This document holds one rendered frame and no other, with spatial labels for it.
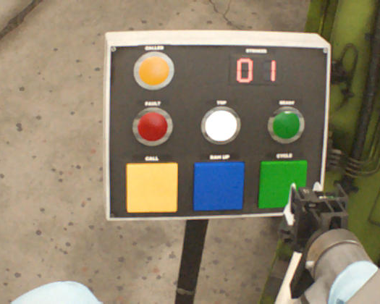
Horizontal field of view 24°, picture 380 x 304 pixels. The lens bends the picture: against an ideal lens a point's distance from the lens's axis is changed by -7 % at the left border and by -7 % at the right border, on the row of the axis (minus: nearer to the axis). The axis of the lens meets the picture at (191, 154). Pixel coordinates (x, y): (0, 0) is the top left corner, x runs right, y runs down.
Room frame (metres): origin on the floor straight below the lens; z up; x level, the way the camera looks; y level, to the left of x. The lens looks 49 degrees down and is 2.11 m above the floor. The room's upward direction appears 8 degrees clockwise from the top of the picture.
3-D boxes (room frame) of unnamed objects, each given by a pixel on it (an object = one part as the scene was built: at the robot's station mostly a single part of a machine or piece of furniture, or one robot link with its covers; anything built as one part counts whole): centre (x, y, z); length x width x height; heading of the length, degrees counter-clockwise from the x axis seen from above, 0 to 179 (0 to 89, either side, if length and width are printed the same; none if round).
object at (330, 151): (1.19, -0.25, 0.80); 0.06 x 0.03 x 0.14; 77
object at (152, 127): (0.93, 0.06, 1.09); 0.05 x 0.03 x 0.04; 77
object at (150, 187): (0.89, 0.05, 1.01); 0.07 x 0.05 x 0.07; 102
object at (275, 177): (0.93, -0.14, 1.01); 0.07 x 0.05 x 0.07; 102
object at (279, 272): (1.18, -0.26, 0.36); 0.09 x 0.07 x 0.12; 77
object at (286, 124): (0.97, -0.14, 1.09); 0.05 x 0.03 x 0.04; 77
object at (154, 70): (0.97, 0.07, 1.16); 0.05 x 0.03 x 0.04; 77
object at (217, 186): (0.91, -0.05, 1.01); 0.07 x 0.05 x 0.07; 102
